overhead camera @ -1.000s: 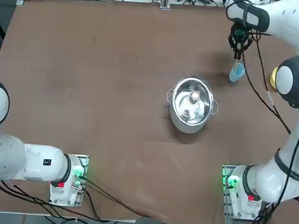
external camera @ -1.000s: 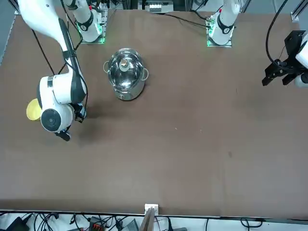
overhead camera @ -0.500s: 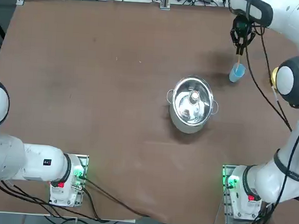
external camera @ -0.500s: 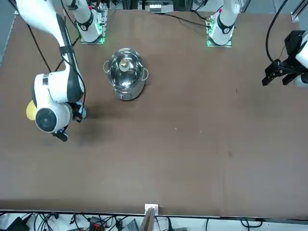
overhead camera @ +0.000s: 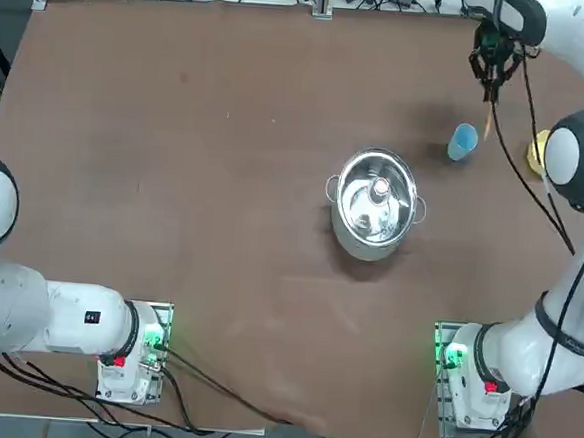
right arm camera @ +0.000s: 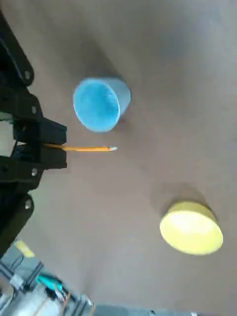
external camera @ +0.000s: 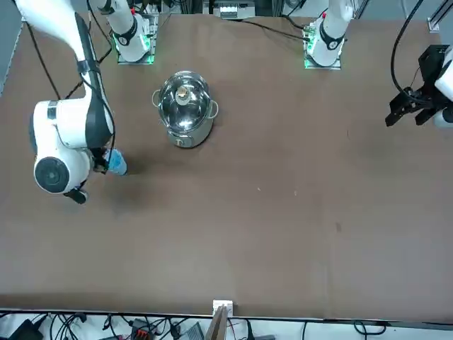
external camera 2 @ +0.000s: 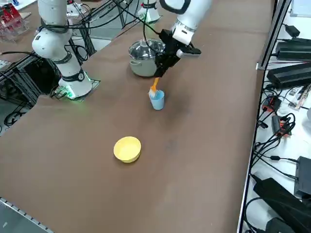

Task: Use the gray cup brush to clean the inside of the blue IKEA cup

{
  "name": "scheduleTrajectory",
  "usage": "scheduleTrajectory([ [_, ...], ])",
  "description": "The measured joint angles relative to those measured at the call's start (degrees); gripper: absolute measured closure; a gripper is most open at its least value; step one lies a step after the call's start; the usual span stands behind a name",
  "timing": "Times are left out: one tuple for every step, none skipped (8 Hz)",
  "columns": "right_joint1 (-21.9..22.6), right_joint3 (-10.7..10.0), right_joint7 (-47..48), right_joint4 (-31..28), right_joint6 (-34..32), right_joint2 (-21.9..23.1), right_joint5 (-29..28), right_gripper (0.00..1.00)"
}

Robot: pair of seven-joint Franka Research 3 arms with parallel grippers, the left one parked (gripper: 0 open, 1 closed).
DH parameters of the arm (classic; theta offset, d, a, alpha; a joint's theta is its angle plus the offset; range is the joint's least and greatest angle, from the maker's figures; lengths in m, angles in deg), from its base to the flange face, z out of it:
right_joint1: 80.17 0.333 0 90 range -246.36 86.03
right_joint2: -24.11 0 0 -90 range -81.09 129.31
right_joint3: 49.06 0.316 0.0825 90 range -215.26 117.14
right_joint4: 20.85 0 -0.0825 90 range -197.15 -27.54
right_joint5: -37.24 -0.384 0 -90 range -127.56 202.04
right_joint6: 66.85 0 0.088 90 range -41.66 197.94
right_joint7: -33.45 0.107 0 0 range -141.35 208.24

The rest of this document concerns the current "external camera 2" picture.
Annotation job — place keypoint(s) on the aluminium frame post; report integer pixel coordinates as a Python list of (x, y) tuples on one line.
[(272, 36)]

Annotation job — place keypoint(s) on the orange black electronic device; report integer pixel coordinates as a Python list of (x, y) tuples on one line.
[(279, 125), (272, 104)]

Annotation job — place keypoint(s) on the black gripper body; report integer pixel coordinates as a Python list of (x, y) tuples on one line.
[(170, 47)]

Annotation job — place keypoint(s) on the blue plastic cup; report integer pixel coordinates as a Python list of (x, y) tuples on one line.
[(158, 104)]

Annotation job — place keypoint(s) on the yellow plastic bowl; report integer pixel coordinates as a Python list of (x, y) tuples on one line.
[(127, 149)]

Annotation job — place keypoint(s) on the aluminium edge rail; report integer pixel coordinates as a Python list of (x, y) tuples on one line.
[(24, 214)]

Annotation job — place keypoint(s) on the small black power adapter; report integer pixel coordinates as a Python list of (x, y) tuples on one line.
[(292, 30)]

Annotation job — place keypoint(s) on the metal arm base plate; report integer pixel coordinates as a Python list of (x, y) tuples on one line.
[(153, 21), (95, 83)]

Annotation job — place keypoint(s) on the red clear acrylic rack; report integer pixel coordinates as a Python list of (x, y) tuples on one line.
[(12, 24)]

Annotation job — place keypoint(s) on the stainless steel pot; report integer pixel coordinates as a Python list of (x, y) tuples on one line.
[(142, 70)]

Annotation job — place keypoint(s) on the black box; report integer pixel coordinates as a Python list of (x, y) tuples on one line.
[(303, 177)]

